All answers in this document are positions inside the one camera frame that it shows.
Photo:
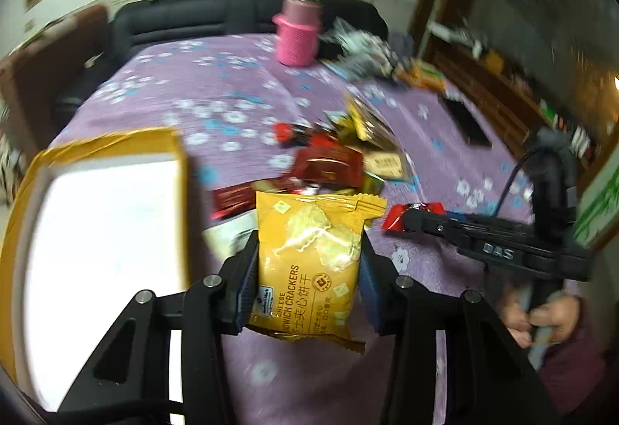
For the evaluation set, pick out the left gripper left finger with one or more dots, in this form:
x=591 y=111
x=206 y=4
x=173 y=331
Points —
x=163 y=356

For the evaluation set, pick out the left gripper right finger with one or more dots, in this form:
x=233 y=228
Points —
x=489 y=379

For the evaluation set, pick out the beige cracker packet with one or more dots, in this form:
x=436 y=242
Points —
x=385 y=164

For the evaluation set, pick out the small green yellow packet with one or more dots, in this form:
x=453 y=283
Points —
x=372 y=184

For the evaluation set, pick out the long red gold snack bar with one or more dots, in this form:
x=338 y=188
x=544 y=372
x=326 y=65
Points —
x=238 y=199

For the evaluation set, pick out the yellow brown biscuit packet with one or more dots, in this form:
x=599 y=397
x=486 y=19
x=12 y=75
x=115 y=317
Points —
x=369 y=127

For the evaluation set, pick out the yellow cheese cracker packet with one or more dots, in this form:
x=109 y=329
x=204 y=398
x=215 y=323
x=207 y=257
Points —
x=309 y=251

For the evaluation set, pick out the dark red snack packet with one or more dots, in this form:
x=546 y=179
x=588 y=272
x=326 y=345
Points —
x=329 y=165

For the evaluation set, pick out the red black candy packet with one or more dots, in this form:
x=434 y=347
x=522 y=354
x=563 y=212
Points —
x=301 y=135

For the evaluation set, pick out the right hand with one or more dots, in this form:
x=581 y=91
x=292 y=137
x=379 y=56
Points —
x=560 y=315

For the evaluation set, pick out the black phone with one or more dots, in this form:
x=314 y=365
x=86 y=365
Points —
x=466 y=124

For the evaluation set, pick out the yellow cardboard tray box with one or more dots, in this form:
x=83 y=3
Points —
x=94 y=222

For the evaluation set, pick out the orange snack boxes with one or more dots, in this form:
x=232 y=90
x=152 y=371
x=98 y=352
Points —
x=418 y=73

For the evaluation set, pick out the clear bag of items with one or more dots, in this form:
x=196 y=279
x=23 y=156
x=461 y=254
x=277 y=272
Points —
x=355 y=54

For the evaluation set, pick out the purple floral tablecloth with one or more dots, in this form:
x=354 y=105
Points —
x=224 y=95

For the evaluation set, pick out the brown leather armchair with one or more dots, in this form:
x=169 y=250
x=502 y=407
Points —
x=36 y=73

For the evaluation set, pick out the pink knitted thermos bottle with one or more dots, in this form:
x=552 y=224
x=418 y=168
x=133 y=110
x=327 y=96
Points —
x=298 y=26

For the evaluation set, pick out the black leather sofa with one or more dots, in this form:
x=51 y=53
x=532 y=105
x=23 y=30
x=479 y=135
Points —
x=145 y=23

